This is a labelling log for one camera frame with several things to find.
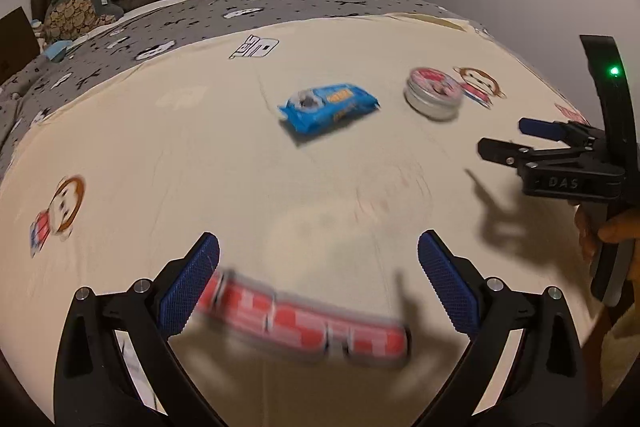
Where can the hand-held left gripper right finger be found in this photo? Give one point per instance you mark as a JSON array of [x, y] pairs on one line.
[[447, 287]]

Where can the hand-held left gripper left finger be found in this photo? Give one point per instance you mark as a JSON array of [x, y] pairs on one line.
[[190, 287]]

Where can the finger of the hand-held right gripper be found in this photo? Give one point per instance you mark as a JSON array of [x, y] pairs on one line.
[[500, 152], [542, 128]]

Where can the round metal tin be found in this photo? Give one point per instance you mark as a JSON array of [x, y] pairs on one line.
[[432, 92]]

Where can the blue snack packet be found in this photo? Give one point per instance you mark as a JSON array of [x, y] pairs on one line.
[[327, 107]]

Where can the person's right hand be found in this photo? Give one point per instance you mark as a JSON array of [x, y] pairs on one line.
[[617, 232]]

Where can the cream printed blanket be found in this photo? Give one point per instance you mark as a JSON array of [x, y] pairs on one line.
[[250, 207]]

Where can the small blue cloth item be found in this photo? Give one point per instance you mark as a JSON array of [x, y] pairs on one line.
[[56, 51]]

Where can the grey printed blanket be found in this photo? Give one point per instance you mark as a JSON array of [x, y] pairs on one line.
[[210, 14]]

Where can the white bedding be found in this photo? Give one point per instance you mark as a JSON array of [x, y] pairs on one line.
[[160, 4]]

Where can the brown wooden headboard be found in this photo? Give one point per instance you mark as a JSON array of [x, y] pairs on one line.
[[17, 42]]

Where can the brown patterned plush toy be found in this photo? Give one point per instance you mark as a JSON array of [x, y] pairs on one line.
[[75, 9]]

